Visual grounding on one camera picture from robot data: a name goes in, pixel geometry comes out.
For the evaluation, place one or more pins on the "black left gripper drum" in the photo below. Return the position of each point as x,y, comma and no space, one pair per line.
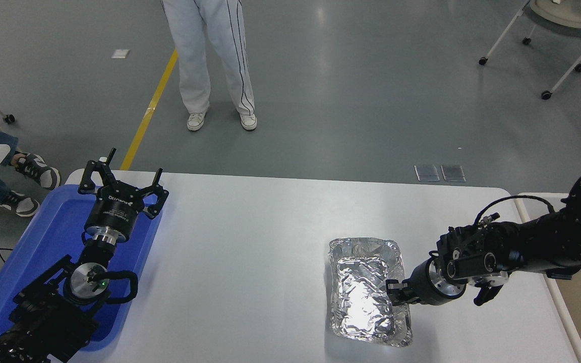
114,212

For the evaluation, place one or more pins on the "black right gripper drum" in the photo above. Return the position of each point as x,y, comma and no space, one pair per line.
421,287

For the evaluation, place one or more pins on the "silver foil tray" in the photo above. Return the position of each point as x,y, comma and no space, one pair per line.
361,307

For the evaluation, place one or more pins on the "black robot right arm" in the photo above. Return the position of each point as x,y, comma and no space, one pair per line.
547,242

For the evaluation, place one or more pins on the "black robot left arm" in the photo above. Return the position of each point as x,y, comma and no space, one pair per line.
48,317

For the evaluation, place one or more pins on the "metal floor plate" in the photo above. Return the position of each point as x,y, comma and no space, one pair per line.
427,173
453,173

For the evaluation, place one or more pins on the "seated person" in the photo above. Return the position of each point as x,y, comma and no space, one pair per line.
38,171

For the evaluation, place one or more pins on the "blue plastic tray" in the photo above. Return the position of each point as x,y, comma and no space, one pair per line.
43,237

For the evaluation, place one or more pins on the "yellow floor tape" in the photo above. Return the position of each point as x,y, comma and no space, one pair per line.
147,113

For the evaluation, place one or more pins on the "white paper scrap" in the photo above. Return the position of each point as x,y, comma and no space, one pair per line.
120,54

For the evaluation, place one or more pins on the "standing person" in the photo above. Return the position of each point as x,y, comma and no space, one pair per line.
205,55

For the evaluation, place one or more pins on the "white wheeled chair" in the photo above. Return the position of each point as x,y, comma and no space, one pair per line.
558,11

